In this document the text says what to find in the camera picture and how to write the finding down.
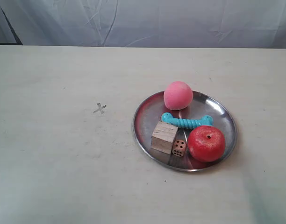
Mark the round silver metal plate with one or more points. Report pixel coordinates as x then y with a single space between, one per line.
149 114

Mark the light wooden cube block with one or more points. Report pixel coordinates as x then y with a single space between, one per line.
163 137

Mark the pink toy peach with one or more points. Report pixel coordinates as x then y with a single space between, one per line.
178 95

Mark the small wooden die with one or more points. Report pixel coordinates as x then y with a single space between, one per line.
179 148

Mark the turquoise rubber bone toy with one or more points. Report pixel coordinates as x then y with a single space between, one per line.
187 123

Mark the red toy apple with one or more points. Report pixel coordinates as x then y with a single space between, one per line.
206 143

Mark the grey backdrop cloth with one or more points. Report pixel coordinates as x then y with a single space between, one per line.
145 23

